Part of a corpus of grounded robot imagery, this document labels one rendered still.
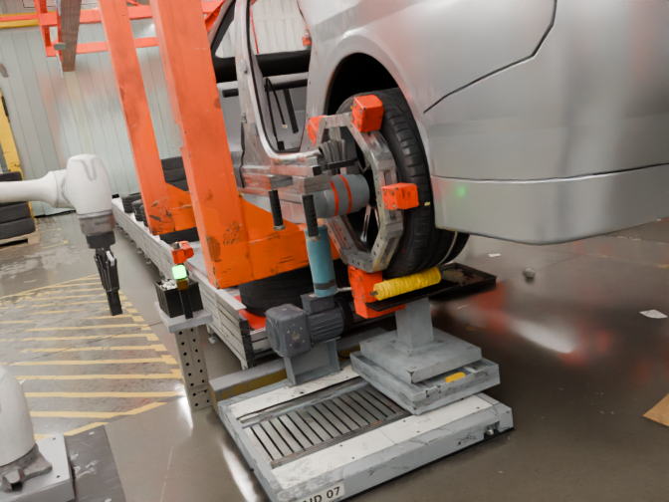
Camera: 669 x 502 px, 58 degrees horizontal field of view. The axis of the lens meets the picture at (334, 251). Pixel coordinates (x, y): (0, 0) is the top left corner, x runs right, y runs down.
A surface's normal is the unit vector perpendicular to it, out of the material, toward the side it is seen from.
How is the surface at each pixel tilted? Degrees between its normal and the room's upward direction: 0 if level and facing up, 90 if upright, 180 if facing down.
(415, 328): 90
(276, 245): 90
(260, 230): 90
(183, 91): 90
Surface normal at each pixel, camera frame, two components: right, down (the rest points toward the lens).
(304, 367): 0.40, 0.14
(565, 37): -0.66, 0.26
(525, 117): -0.86, 0.25
